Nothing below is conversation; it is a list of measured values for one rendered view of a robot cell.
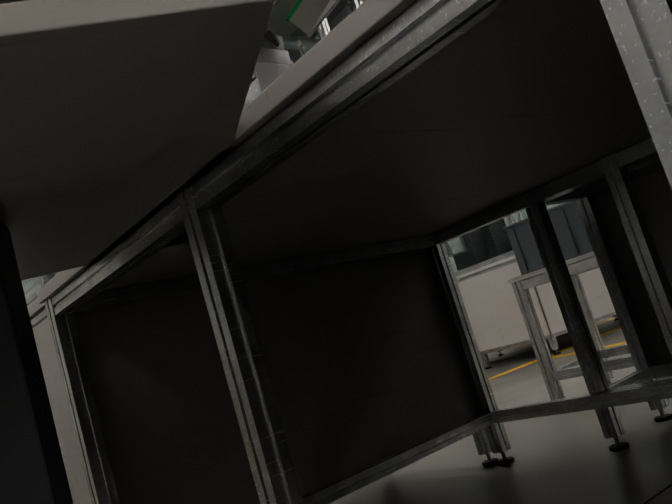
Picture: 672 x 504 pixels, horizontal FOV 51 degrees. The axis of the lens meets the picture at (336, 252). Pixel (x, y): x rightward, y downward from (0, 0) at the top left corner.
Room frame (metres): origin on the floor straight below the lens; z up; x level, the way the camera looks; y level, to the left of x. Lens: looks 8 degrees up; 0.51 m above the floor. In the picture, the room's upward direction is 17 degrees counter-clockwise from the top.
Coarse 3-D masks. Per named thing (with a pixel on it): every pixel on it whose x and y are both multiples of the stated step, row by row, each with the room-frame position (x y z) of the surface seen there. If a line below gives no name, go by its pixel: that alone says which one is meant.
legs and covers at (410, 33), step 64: (448, 0) 0.64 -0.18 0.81; (640, 0) 0.51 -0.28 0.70; (384, 64) 0.71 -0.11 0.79; (640, 64) 0.52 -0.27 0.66; (320, 128) 0.84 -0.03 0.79; (192, 192) 1.04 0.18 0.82; (128, 256) 1.24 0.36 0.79; (320, 256) 2.12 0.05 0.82; (384, 256) 2.36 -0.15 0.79; (448, 256) 2.49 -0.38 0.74; (640, 256) 1.95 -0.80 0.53; (64, 320) 1.59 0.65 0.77; (128, 320) 1.74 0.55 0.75; (192, 320) 1.85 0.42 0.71; (256, 320) 1.98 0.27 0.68; (320, 320) 2.13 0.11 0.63; (384, 320) 2.30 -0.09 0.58; (448, 320) 2.50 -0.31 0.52; (64, 384) 1.60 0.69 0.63; (128, 384) 1.71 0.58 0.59; (192, 384) 1.82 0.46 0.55; (256, 384) 1.06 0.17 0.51; (320, 384) 2.08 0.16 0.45; (384, 384) 2.24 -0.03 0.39; (448, 384) 2.43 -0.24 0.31; (128, 448) 1.69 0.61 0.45; (192, 448) 1.79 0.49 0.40; (256, 448) 1.05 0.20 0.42; (320, 448) 2.04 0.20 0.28; (384, 448) 2.19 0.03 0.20
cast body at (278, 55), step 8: (264, 40) 1.19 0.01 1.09; (280, 40) 1.21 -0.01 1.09; (264, 48) 1.19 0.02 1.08; (272, 48) 1.20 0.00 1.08; (280, 48) 1.21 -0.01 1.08; (264, 56) 1.18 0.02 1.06; (272, 56) 1.19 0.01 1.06; (280, 56) 1.21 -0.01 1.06; (288, 56) 1.22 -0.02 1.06; (288, 64) 1.22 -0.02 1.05
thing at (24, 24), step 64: (64, 0) 0.53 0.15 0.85; (128, 0) 0.54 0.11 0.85; (192, 0) 0.56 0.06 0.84; (256, 0) 0.58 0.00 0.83; (0, 64) 0.55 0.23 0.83; (64, 64) 0.58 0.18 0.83; (128, 64) 0.62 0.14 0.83; (192, 64) 0.66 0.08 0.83; (0, 128) 0.67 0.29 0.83; (64, 128) 0.71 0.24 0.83; (128, 128) 0.76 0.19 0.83; (192, 128) 0.82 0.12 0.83; (0, 192) 0.84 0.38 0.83; (64, 192) 0.91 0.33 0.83; (128, 192) 0.99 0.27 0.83; (64, 256) 1.25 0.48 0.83
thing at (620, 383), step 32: (640, 160) 1.92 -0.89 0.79; (576, 192) 2.37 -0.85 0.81; (608, 192) 2.38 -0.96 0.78; (640, 192) 2.30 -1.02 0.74; (544, 224) 2.19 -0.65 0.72; (608, 224) 2.41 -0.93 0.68; (544, 256) 2.21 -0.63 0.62; (608, 256) 2.39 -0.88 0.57; (608, 288) 2.42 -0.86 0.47; (640, 288) 2.39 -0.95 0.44; (576, 320) 2.19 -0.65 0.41; (640, 320) 2.42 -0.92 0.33; (576, 352) 2.21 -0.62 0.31; (640, 352) 2.40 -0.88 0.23; (608, 384) 2.29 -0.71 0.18; (640, 384) 2.12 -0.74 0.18; (608, 416) 2.19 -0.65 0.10
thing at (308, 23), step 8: (304, 0) 1.01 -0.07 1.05; (312, 0) 1.02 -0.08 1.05; (320, 0) 1.03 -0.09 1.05; (328, 0) 1.03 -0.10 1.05; (336, 0) 0.93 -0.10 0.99; (296, 8) 1.00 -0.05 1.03; (304, 8) 1.01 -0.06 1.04; (312, 8) 1.02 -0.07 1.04; (320, 8) 1.02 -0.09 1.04; (328, 8) 0.97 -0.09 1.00; (288, 16) 0.99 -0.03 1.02; (296, 16) 1.00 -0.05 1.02; (304, 16) 1.01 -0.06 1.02; (312, 16) 1.01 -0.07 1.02; (320, 16) 1.01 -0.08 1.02; (296, 24) 1.00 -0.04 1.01; (304, 24) 1.00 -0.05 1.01; (312, 24) 1.01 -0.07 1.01; (304, 32) 1.00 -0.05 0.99; (312, 32) 1.00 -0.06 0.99
